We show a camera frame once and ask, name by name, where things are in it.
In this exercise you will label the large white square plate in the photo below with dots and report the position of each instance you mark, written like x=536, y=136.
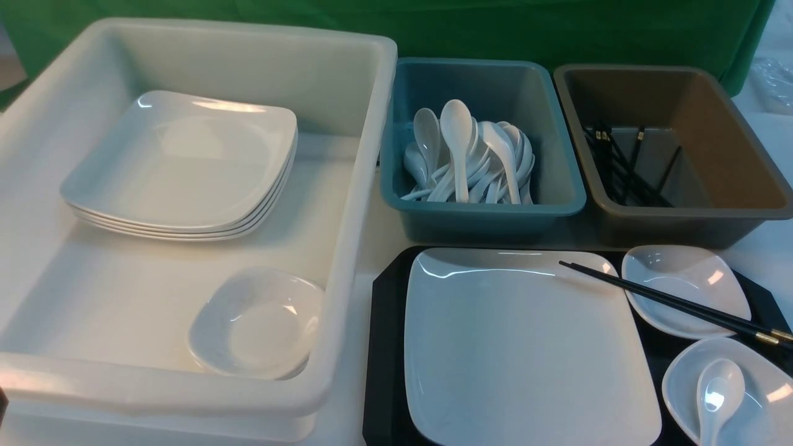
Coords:
x=505, y=347

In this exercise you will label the white small bowl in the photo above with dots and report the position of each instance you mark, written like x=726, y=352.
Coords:
x=764, y=417
x=691, y=273

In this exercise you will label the white soup spoon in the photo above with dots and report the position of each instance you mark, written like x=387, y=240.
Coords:
x=720, y=392

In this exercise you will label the black chopstick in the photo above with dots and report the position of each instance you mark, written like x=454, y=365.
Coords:
x=669, y=298
x=663, y=302

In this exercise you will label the white spoon left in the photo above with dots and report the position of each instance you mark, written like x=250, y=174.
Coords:
x=427, y=135

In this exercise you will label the white spoon upright centre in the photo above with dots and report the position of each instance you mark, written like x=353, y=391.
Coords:
x=456, y=128

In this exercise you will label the white spoon right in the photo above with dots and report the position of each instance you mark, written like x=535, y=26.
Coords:
x=499, y=142

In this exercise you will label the white bowl in tub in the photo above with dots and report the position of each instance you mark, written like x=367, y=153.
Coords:
x=260, y=323

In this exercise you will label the teal plastic bin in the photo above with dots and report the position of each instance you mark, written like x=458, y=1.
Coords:
x=516, y=91

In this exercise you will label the black serving tray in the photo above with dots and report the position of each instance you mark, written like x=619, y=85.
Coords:
x=386, y=419

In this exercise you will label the stack of white square plates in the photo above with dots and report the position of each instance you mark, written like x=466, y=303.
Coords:
x=182, y=167

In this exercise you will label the black chopsticks in bin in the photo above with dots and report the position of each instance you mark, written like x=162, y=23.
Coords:
x=618, y=171

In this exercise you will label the large white plastic tub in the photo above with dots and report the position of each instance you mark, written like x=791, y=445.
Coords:
x=95, y=323

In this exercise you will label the brown plastic bin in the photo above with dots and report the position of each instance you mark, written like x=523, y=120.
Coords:
x=724, y=184

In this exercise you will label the green cloth backdrop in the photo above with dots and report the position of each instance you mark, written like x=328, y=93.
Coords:
x=720, y=37

